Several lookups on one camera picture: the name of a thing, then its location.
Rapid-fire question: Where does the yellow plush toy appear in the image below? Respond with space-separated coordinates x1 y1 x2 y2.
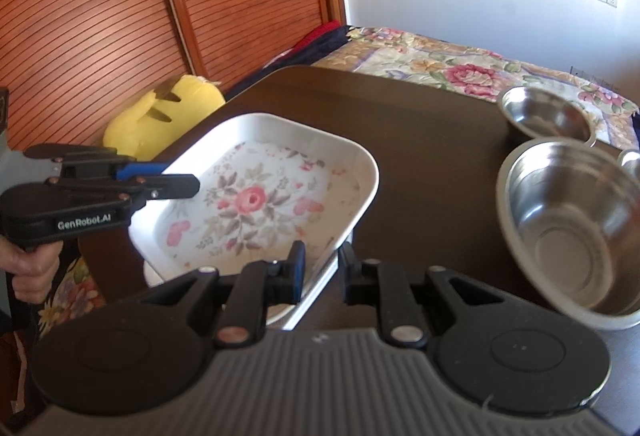
102 74 226 161

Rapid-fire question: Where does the red pillow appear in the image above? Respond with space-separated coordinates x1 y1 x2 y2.
290 20 342 54

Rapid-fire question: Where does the left hand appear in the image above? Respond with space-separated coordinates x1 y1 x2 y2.
0 237 63 304

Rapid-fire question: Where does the floral bed quilt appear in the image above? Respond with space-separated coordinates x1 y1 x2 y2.
315 26 639 150

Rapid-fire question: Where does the dark blue blanket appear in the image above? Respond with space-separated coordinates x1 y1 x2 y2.
224 26 350 100

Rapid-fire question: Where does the small steel bowl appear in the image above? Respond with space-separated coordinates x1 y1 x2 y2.
497 86 597 147

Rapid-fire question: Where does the floral white square plate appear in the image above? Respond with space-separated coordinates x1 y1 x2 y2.
129 226 352 330
129 113 378 280

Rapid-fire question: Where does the large steel bowl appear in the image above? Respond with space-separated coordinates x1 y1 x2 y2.
496 138 639 331

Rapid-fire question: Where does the medium steel bowl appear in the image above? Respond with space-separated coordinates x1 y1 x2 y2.
617 149 640 182

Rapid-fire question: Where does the wooden slatted wardrobe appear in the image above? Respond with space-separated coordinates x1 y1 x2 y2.
1 0 345 149

